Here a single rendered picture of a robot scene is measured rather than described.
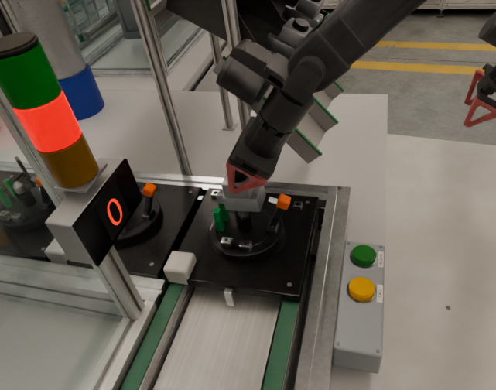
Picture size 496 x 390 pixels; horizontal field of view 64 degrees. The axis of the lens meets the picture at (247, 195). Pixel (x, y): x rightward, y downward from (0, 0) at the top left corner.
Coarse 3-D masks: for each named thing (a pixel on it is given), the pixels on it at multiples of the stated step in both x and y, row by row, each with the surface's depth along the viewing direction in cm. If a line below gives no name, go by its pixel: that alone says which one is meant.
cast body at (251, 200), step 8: (240, 176) 65; (224, 184) 65; (240, 184) 65; (224, 192) 66; (248, 192) 65; (256, 192) 67; (264, 192) 69; (224, 200) 68; (232, 200) 67; (240, 200) 67; (248, 200) 66; (256, 200) 66; (232, 208) 69; (240, 208) 68; (248, 208) 68; (256, 208) 67
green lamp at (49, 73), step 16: (32, 48) 36; (0, 64) 35; (16, 64) 35; (32, 64) 36; (48, 64) 38; (0, 80) 36; (16, 80) 36; (32, 80) 37; (48, 80) 38; (16, 96) 37; (32, 96) 37; (48, 96) 38
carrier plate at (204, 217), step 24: (288, 216) 78; (312, 216) 77; (192, 240) 76; (288, 240) 73; (216, 264) 71; (240, 264) 70; (264, 264) 70; (288, 264) 69; (216, 288) 69; (240, 288) 67; (264, 288) 66; (288, 288) 66
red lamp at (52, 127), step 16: (64, 96) 40; (16, 112) 39; (32, 112) 38; (48, 112) 39; (64, 112) 40; (32, 128) 39; (48, 128) 40; (64, 128) 41; (48, 144) 41; (64, 144) 41
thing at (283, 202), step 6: (270, 198) 68; (282, 198) 67; (288, 198) 67; (270, 204) 68; (276, 204) 67; (282, 204) 67; (288, 204) 66; (276, 210) 68; (282, 210) 68; (276, 216) 69; (270, 222) 72; (276, 222) 70
